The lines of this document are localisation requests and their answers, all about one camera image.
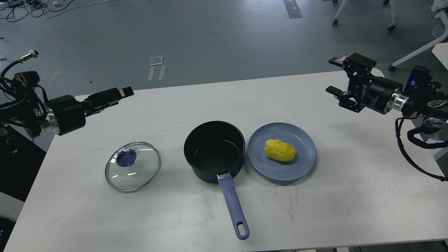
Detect yellow potato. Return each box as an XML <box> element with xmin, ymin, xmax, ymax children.
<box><xmin>264</xmin><ymin>139</ymin><xmax>296</xmax><ymax>162</ymax></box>

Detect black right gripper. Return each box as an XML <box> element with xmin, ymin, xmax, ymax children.
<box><xmin>326</xmin><ymin>52</ymin><xmax>403</xmax><ymax>114</ymax></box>

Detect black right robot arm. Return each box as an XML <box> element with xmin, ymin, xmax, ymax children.
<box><xmin>326</xmin><ymin>52</ymin><xmax>448</xmax><ymax>182</ymax></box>

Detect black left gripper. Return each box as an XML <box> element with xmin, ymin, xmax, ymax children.
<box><xmin>45</xmin><ymin>86</ymin><xmax>134</xmax><ymax>136</ymax></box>

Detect white office chair base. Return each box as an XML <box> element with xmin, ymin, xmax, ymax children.
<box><xmin>388</xmin><ymin>0</ymin><xmax>448</xmax><ymax>72</ymax></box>

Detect dark blue saucepan with handle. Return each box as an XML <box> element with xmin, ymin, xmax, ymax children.
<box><xmin>183</xmin><ymin>121</ymin><xmax>250</xmax><ymax>240</ymax></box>

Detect black box at left edge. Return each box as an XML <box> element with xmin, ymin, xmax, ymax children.
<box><xmin>0</xmin><ymin>126</ymin><xmax>46</xmax><ymax>202</ymax></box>

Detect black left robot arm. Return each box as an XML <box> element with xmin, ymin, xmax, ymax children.
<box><xmin>0</xmin><ymin>50</ymin><xmax>134</xmax><ymax>138</ymax></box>

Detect glass lid with blue knob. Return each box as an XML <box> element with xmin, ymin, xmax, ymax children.
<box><xmin>104</xmin><ymin>142</ymin><xmax>161</xmax><ymax>193</ymax></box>

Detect blue round plate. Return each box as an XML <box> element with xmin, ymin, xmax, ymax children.
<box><xmin>247</xmin><ymin>122</ymin><xmax>316</xmax><ymax>181</ymax></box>

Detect black cables on floor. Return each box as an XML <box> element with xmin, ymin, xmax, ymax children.
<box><xmin>0</xmin><ymin>0</ymin><xmax>114</xmax><ymax>23</ymax></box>

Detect white chair legs with casters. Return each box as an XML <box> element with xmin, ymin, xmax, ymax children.
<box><xmin>332</xmin><ymin>0</ymin><xmax>398</xmax><ymax>32</ymax></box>

